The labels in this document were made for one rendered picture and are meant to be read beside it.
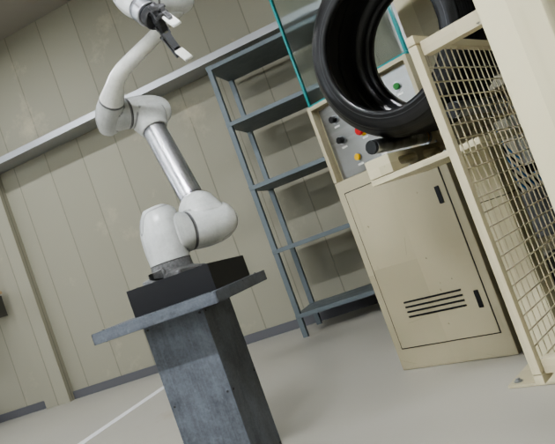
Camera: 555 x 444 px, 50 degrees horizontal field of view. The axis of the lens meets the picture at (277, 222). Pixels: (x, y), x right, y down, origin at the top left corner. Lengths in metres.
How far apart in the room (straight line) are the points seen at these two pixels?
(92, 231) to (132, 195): 0.58
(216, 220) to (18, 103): 4.57
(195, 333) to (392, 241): 0.98
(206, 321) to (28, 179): 4.63
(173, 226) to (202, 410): 0.66
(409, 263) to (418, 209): 0.25
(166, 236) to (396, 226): 1.00
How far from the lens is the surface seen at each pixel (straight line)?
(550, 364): 1.24
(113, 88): 2.49
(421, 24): 2.19
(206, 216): 2.30
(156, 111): 2.62
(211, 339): 2.13
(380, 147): 1.86
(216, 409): 2.20
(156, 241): 2.22
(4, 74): 6.81
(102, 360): 6.31
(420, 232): 2.57
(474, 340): 2.62
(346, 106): 1.91
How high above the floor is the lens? 0.70
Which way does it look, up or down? 3 degrees up
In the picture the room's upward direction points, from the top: 20 degrees counter-clockwise
